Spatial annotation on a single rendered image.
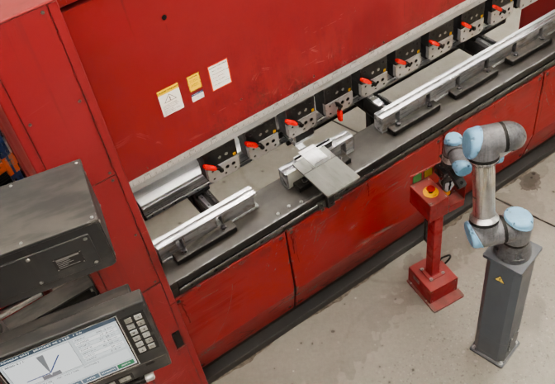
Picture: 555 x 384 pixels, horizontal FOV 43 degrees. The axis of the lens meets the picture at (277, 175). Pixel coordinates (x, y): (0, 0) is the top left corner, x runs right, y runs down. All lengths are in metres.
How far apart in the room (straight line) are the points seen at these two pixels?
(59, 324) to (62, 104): 0.63
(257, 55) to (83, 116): 0.79
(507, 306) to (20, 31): 2.30
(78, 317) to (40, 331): 0.11
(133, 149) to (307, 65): 0.79
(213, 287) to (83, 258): 1.33
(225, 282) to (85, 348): 1.15
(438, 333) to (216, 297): 1.21
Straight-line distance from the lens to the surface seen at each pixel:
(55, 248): 1.86
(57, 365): 2.19
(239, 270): 3.18
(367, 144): 3.39
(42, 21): 2.00
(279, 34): 2.70
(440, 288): 3.80
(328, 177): 3.07
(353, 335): 3.75
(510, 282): 3.15
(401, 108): 3.44
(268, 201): 3.18
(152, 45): 2.42
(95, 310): 2.08
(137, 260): 2.64
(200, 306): 3.19
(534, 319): 3.88
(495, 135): 2.68
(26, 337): 2.11
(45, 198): 1.92
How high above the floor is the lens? 3.21
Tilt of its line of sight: 45 degrees down
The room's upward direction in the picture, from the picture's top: 10 degrees counter-clockwise
